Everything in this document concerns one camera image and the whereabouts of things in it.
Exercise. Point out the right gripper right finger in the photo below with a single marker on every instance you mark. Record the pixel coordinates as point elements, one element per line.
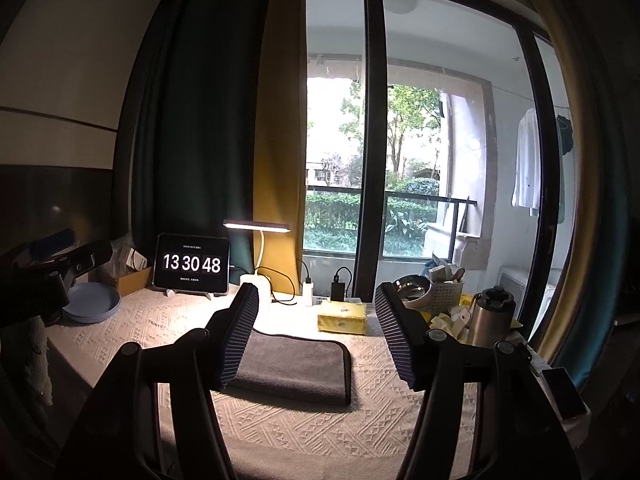
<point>517,433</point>

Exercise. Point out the white hanging shirt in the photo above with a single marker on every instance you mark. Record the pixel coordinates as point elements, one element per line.
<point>526,191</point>

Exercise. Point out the cardboard box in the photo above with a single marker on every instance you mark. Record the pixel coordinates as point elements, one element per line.
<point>128,283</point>

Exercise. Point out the white textured tablecloth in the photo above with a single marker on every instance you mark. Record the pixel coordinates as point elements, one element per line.
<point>268,437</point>

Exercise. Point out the yellow tissue box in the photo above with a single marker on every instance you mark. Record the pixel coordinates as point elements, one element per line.
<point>340,317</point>

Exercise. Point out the white perforated basket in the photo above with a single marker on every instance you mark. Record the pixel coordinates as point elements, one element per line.
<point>443,296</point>

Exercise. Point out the purple and grey towel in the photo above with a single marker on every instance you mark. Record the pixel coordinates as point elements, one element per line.
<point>294,368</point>

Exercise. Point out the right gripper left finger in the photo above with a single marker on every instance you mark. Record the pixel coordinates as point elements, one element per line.
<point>117,434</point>

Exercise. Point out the steel thermos bottle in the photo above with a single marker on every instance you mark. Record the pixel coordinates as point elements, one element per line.
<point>491,316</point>

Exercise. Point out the black power bank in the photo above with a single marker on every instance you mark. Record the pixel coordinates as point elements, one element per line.
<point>337,292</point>

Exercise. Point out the dark green curtain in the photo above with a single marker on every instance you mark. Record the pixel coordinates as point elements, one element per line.
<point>193,166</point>

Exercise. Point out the black tablet clock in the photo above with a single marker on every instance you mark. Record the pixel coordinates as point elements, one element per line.
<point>191,263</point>

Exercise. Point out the stainless steel bowl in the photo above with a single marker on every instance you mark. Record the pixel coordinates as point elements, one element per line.
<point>413,287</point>

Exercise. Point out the yellow curtain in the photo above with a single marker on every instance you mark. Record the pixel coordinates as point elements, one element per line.
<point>280,140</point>

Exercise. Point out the white tablet stand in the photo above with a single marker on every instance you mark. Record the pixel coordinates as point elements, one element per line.
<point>173,292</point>

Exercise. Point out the yellow tissue pack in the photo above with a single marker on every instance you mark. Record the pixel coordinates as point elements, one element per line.
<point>456,323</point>

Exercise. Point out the black smartphone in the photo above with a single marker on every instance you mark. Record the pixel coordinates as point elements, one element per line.
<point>565,395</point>

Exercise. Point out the blue plate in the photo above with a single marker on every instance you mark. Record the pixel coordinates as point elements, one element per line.
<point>91,302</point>

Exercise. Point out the white charger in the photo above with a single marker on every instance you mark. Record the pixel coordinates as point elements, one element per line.
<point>308,294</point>

